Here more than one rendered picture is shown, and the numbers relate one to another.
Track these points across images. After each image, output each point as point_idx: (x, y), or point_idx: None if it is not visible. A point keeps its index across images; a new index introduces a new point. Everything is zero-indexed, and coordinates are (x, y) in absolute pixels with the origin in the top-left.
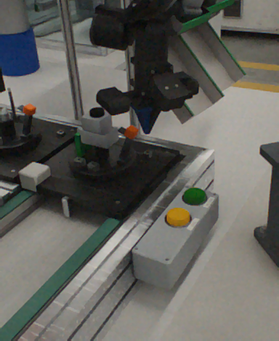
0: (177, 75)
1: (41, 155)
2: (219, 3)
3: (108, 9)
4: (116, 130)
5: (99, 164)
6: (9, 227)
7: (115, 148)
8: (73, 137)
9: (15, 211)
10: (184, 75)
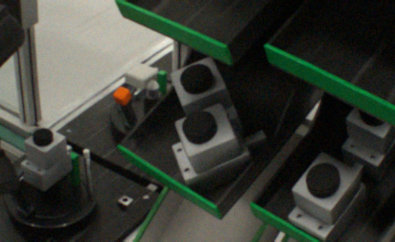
0: None
1: (97, 151)
2: (295, 231)
3: None
4: (38, 176)
5: (29, 191)
6: (9, 155)
7: (66, 208)
8: (148, 181)
9: (16, 150)
10: None
